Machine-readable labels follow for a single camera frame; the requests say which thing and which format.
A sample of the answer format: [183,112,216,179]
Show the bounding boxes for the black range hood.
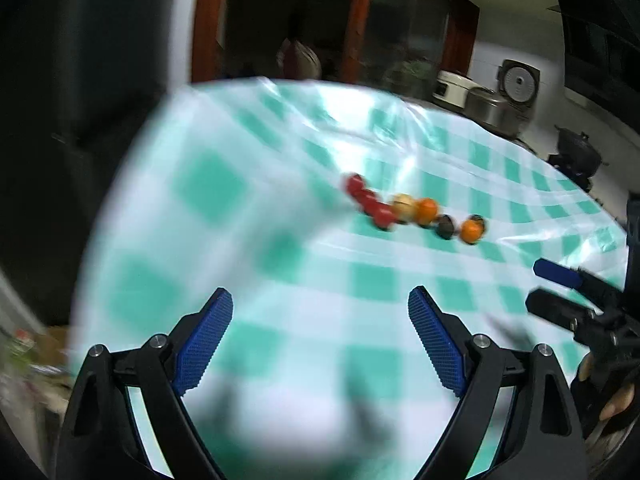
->
[547,0,640,136]

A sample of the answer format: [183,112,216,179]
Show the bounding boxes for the blurred colourful packets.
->
[0,327,66,391]

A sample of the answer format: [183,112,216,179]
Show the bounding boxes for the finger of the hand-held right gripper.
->
[533,258,626,308]
[525,288,598,332]

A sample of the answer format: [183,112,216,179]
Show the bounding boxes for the silver rice cooker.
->
[465,87,526,136]

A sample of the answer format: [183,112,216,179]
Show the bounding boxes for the small tangerine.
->
[415,198,440,229]

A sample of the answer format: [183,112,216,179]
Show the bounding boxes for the black cooking pot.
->
[549,125,608,181]

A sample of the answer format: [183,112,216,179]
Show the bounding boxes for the pale reddish bundle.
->
[276,35,322,81]

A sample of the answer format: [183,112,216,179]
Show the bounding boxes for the green checked plastic tablecloth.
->
[70,77,632,480]

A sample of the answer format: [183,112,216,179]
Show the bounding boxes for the large tangerine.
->
[459,217,487,246]

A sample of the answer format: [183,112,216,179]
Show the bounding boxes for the brown cardboard box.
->
[30,325,71,366]

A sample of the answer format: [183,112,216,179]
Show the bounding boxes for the person's right hand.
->
[597,382,640,423]

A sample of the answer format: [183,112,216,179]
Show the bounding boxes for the white rice cooker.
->
[432,70,478,109]

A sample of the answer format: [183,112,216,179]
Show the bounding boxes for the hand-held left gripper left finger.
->
[54,287,235,480]

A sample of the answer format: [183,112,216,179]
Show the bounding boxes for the wrinkled dark red date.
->
[370,205,399,231]

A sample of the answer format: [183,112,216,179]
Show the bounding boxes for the dark green plant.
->
[385,57,436,98]

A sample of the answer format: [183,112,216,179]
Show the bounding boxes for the yellow striped round fruit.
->
[391,193,417,224]

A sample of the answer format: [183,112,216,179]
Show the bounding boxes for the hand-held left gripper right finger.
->
[407,286,587,480]

